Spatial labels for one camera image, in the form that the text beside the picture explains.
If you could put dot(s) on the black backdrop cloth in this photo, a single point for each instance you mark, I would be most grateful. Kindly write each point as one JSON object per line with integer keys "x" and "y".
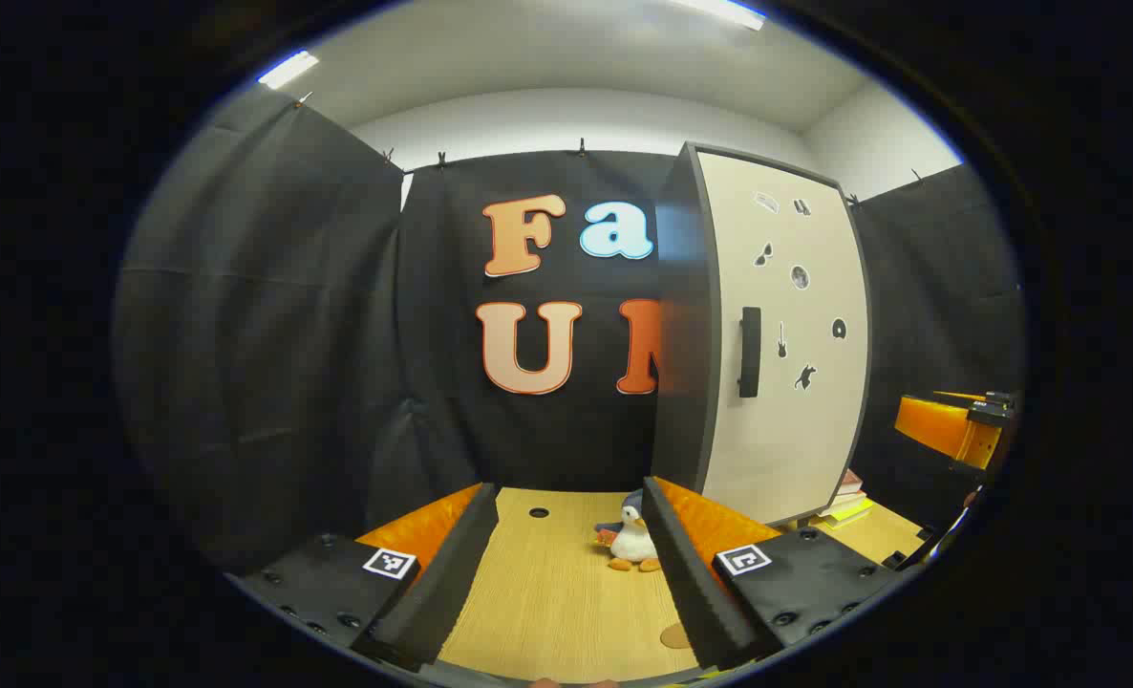
{"x": 270, "y": 334}

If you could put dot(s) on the stack of books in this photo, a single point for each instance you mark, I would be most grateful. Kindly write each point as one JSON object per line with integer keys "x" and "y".
{"x": 848, "y": 502}

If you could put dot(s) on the white cabinet door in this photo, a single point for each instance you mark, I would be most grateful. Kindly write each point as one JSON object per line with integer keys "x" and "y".
{"x": 786, "y": 449}

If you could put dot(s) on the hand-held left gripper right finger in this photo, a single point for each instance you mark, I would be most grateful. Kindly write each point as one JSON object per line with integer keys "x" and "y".
{"x": 691, "y": 583}

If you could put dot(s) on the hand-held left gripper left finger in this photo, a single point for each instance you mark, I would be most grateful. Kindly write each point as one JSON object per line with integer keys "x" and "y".
{"x": 452, "y": 573}

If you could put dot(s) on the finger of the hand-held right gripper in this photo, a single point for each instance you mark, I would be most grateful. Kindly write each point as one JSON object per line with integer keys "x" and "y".
{"x": 939, "y": 427}

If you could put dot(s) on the penguin plush toy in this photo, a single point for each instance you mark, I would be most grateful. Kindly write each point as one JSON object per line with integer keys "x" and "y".
{"x": 633, "y": 545}

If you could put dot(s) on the round coaster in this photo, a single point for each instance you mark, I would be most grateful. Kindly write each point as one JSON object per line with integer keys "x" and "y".
{"x": 676, "y": 635}

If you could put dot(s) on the ceiling light strip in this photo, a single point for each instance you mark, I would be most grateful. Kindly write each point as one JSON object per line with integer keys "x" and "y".
{"x": 724, "y": 11}
{"x": 288, "y": 70}

